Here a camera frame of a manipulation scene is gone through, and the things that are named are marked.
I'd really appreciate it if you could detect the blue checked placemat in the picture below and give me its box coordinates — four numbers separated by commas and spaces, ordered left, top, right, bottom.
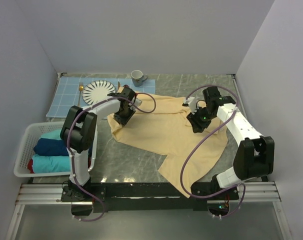
46, 76, 156, 118

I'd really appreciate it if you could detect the white plastic basket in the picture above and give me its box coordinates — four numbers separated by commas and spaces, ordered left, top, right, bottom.
13, 121, 98, 178

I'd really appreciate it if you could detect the grey mug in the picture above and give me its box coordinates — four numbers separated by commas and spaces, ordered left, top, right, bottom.
130, 70, 148, 87

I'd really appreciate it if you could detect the striped white plate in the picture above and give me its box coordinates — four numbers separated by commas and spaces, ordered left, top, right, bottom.
82, 80, 116, 105

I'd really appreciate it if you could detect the cream yellow t shirt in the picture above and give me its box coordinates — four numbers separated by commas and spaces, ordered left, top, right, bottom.
107, 94, 228, 198

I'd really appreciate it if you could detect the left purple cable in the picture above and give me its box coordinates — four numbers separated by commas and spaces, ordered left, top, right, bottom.
65, 92, 157, 223

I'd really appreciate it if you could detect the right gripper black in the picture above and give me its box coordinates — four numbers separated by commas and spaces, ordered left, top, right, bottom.
186, 105, 216, 134

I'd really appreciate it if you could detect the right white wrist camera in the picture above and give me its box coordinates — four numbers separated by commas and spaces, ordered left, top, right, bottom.
182, 96, 199, 114

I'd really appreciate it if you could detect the aluminium frame rail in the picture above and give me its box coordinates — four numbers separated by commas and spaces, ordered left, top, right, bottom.
15, 182, 281, 205

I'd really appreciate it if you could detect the dark blue rolled shirt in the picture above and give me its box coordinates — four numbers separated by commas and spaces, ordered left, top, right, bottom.
33, 138, 70, 157

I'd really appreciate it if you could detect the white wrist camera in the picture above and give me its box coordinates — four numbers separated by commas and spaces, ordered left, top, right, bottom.
132, 98, 142, 107
182, 96, 199, 114

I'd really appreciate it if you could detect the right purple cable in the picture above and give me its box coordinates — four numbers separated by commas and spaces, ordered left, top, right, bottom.
179, 85, 247, 219

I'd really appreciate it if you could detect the teal folded shirt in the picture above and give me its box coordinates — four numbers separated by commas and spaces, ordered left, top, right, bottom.
40, 129, 62, 141

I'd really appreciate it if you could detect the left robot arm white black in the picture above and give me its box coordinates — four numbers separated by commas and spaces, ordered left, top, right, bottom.
60, 87, 142, 201

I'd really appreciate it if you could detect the gold fork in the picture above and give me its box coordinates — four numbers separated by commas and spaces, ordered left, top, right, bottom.
77, 82, 84, 107

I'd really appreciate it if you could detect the purple cable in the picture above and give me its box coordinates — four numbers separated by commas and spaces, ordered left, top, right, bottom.
65, 92, 157, 223
179, 85, 247, 219

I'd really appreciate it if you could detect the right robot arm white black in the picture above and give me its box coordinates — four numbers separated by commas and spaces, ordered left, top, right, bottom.
182, 84, 275, 200

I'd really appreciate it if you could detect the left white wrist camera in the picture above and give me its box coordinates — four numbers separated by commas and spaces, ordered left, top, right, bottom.
132, 98, 142, 107

